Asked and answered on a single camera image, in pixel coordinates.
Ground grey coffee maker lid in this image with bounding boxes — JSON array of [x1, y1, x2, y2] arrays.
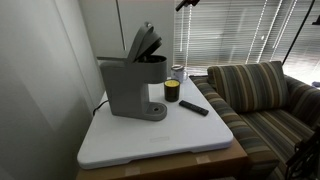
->
[[125, 21, 164, 65]]

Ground grey coffee maker body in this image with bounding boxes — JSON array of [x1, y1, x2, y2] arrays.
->
[[96, 54, 169, 122]]

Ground white mug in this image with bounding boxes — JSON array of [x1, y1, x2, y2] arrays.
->
[[170, 64, 189, 84]]

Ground dark candle jar yellow wax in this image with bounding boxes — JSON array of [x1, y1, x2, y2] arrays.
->
[[163, 79, 182, 103]]

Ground striped sofa cushion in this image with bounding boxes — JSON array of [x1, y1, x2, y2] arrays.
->
[[206, 60, 290, 114]]

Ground black remote control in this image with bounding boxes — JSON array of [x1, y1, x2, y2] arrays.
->
[[178, 99, 210, 118]]

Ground white table board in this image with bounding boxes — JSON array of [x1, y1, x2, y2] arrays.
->
[[76, 76, 235, 171]]

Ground striped sofa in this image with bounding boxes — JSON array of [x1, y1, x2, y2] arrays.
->
[[188, 61, 320, 180]]

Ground brown cardboard box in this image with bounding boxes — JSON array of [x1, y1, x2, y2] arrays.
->
[[75, 137, 250, 180]]

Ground black power cable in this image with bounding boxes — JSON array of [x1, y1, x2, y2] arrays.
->
[[91, 99, 110, 117]]

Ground black metal frame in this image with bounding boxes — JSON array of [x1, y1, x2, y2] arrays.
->
[[284, 123, 320, 180]]

